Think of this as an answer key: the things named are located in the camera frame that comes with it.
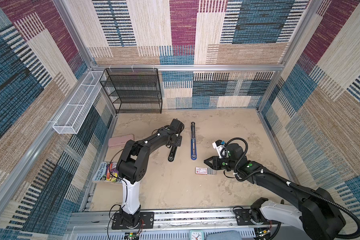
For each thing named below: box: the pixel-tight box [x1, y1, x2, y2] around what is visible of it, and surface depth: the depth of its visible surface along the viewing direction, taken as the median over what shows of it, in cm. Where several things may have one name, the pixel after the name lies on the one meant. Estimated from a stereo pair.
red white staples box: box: [195, 167, 217, 175], surface depth 90 cm
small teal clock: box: [189, 230, 205, 240], surface depth 69 cm
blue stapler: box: [191, 121, 198, 161], surface depth 103 cm
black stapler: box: [168, 146, 178, 162], surface depth 98 cm
